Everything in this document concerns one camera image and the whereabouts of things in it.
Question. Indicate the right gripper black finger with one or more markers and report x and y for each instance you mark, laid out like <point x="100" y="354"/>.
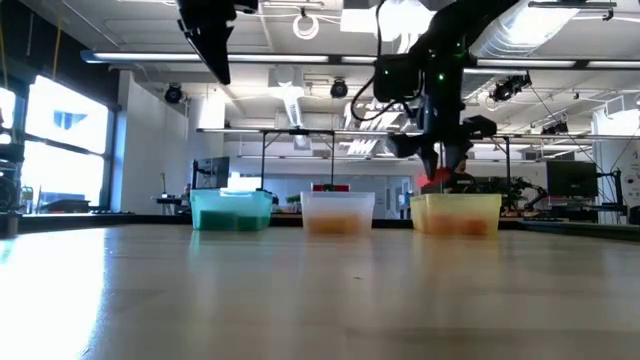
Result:
<point x="457" y="155"/>
<point x="431" y="160"/>

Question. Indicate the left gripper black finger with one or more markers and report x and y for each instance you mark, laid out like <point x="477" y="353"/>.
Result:
<point x="217" y="50"/>

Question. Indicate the black background robot arm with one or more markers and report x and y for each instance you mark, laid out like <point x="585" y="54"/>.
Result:
<point x="520" y="189"/>

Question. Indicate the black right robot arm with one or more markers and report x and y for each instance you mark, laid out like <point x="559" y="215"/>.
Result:
<point x="450" y="40"/>

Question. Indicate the yellow plastic bin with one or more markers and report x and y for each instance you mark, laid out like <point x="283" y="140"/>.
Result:
<point x="455" y="212"/>

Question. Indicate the black round ceiling fixture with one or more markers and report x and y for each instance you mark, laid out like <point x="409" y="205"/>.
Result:
<point x="173" y="94"/>
<point x="338" y="89"/>

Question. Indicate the long ceiling light strip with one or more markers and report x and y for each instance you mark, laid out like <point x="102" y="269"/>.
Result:
<point x="125" y="56"/>
<point x="540" y="63"/>

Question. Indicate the red bar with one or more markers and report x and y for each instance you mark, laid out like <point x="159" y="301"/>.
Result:
<point x="331" y="188"/>

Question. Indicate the clear plastic bin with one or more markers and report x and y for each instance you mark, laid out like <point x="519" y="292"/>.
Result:
<point x="337" y="210"/>

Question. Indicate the black computer monitor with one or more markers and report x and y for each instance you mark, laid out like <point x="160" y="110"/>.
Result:
<point x="212" y="172"/>
<point x="570" y="179"/>

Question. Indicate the teal plastic bin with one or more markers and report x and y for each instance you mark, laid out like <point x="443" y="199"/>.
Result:
<point x="230" y="210"/>

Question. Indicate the large bright window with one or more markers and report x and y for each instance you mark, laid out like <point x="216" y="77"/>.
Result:
<point x="65" y="150"/>

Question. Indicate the black ceiling camera mount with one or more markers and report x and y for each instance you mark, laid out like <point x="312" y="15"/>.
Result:
<point x="507" y="89"/>

